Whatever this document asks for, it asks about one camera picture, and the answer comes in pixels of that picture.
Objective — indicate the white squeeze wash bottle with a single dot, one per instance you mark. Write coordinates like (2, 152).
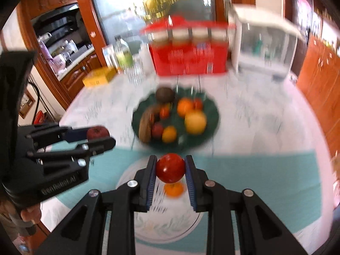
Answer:
(146, 59)

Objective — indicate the yellow tin box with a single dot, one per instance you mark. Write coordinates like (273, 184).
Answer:
(99, 76)

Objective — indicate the red paper cup package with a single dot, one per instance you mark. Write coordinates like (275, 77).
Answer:
(183, 47)

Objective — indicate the frosted glass door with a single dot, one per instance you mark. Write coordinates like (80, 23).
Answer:
(126, 18)

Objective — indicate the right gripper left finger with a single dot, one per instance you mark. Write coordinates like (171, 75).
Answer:
(82, 229)

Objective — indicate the dark green scalloped plate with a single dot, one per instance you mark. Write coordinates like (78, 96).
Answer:
(184, 140)

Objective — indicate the small red tomato right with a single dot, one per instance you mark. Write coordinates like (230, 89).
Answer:
(198, 104)

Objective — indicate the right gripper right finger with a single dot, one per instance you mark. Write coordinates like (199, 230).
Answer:
(260, 231)

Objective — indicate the orange tangerine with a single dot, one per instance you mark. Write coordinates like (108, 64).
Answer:
(184, 106)

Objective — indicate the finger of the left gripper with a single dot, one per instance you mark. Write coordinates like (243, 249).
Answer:
(92, 148)
(46, 136)

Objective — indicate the large yellow orange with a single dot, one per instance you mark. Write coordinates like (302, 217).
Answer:
(195, 122)

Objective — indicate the red cherry tomato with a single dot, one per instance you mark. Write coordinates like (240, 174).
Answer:
(170, 168)

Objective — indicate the white countertop sterilizer cabinet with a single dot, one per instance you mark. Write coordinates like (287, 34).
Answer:
(262, 41)

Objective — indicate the red round container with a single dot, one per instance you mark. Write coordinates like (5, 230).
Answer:
(39, 118)

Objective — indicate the dark red fruit on plate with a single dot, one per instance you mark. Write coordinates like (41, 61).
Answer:
(157, 130)

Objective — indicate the small red tomato left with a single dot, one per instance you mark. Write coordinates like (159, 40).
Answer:
(164, 113)

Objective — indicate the brown avocado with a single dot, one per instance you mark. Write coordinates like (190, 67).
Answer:
(164, 95)

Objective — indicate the overripe brown banana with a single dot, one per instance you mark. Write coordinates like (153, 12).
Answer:
(148, 118)

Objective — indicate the white blue carton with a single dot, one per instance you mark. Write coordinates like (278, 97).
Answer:
(109, 56)

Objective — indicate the dark red wrinkled fruit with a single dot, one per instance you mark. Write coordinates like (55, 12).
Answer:
(97, 132)

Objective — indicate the tree print tablecloth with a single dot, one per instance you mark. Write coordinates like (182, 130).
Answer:
(267, 140)

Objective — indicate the person's left hand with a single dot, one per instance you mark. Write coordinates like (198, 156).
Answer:
(30, 214)

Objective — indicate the clear bottle green label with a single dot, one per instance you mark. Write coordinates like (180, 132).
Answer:
(123, 53)

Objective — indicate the small orange-red fruit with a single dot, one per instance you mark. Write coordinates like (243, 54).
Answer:
(174, 190)

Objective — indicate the small red tomato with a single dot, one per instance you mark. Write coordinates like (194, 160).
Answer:
(198, 104)
(164, 113)

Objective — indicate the small yellow-orange kumquat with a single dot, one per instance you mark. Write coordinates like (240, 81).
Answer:
(169, 134)

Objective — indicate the clear drinking glass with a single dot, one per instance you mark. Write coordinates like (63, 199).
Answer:
(135, 73)

